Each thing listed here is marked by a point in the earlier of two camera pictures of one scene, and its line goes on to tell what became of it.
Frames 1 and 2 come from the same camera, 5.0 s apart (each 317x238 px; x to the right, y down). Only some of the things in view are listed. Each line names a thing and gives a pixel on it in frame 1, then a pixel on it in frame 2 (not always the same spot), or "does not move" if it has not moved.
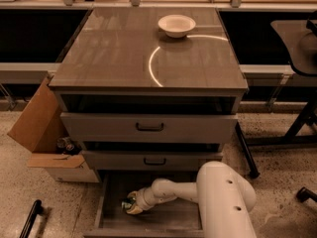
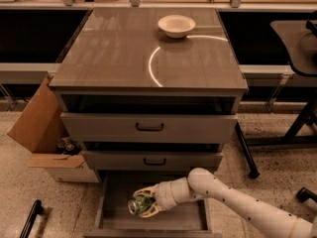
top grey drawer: x=152 y=127 does not move
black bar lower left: x=36 y=209 does not move
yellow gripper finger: x=135 y=210 to x=153 y=210
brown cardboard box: x=39 y=130 does not move
